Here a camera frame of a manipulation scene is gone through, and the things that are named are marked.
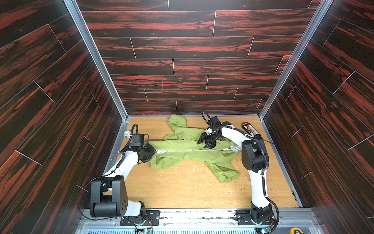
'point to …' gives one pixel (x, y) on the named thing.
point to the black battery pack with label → (250, 129)
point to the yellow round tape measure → (295, 230)
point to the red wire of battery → (266, 140)
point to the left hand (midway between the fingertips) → (156, 151)
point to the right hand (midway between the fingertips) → (202, 144)
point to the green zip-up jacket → (181, 146)
